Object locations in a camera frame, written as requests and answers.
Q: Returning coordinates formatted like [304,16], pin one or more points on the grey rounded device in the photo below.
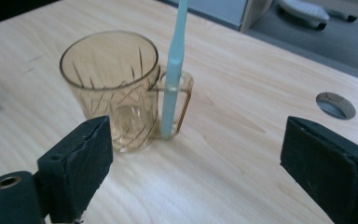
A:
[304,12]

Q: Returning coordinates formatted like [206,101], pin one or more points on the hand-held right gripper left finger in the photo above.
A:
[77,161]

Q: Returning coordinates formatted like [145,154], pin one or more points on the amber glass mug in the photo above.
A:
[112,93]

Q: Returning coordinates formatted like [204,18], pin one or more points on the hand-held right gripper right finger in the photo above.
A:
[329,168]

